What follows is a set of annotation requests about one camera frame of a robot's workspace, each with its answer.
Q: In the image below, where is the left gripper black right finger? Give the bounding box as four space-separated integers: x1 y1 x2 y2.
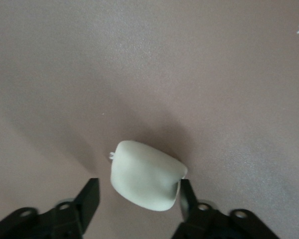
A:
173 178 280 239

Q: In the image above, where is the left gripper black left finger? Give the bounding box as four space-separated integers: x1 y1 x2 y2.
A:
0 177 101 239

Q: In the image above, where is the white steamed bun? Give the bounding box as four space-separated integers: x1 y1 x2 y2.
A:
107 140 189 213

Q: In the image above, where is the brown table cover mat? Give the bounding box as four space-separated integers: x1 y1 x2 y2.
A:
0 0 299 239

